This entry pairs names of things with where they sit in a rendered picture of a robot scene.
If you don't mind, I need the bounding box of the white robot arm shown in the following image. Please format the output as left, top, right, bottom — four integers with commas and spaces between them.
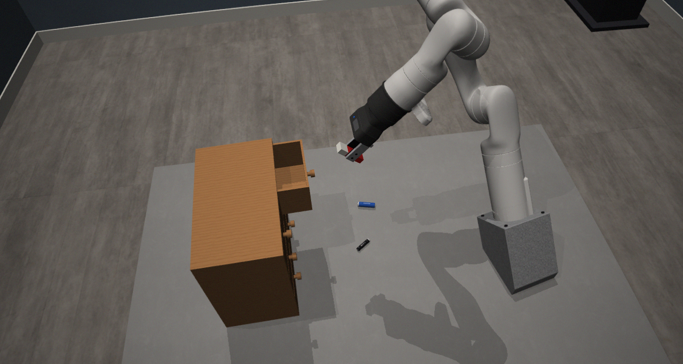
403, 0, 534, 221

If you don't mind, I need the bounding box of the small brown wooden chest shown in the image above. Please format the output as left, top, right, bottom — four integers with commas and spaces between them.
190, 138, 299, 327

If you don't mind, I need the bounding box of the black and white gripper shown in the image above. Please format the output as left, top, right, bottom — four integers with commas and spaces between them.
345, 67, 432, 162

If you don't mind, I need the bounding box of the red and white eraser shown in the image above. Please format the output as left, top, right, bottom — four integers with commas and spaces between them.
336, 142, 364, 163

